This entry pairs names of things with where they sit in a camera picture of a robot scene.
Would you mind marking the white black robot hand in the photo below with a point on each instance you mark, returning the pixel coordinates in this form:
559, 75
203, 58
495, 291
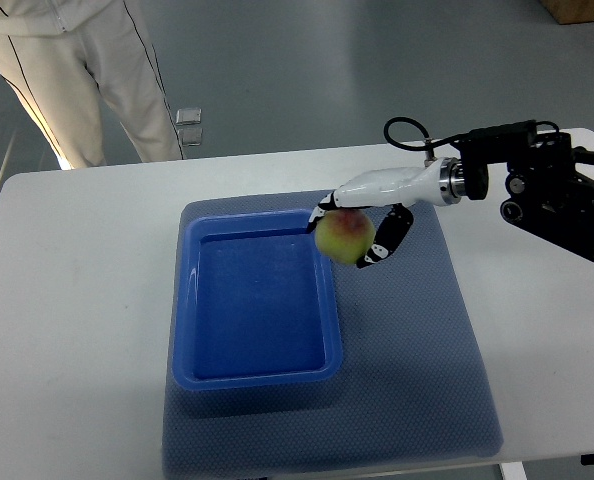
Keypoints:
386, 197

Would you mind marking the yellow-green peach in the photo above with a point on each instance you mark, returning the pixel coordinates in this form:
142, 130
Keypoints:
345, 235

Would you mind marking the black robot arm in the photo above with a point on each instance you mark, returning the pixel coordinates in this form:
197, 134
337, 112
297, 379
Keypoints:
548, 196

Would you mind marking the lower metal floor plate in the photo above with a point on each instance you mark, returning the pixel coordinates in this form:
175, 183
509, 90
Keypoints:
191, 136

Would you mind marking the metal floor plate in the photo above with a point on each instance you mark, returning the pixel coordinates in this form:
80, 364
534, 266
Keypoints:
188, 116
191, 136

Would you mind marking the upper metal floor plate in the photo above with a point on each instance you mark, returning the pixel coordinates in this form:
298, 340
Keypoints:
188, 116

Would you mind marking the blue plastic tray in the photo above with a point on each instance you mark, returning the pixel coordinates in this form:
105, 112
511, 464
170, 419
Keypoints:
255, 304

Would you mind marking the grey-blue textured mat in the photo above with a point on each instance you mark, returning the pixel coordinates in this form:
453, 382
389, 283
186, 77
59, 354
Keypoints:
412, 386

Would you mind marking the brown cardboard box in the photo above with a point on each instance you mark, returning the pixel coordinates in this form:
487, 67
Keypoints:
568, 12

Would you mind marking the white table leg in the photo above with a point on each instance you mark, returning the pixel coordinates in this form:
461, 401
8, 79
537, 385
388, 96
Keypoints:
513, 471

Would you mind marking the person in white trousers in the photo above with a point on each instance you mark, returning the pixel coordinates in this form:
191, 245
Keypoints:
64, 59

